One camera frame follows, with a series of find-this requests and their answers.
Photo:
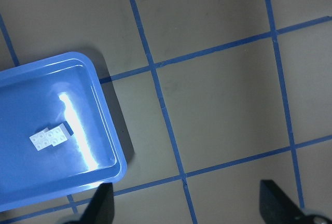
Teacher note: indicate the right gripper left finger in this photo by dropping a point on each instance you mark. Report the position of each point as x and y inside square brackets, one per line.
[101, 208]

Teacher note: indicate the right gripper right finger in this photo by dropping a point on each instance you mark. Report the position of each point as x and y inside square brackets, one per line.
[276, 207]

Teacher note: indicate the blue plastic tray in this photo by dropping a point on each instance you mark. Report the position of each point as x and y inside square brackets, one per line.
[44, 94]

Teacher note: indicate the white block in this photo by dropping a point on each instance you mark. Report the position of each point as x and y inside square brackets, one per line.
[57, 135]
[40, 140]

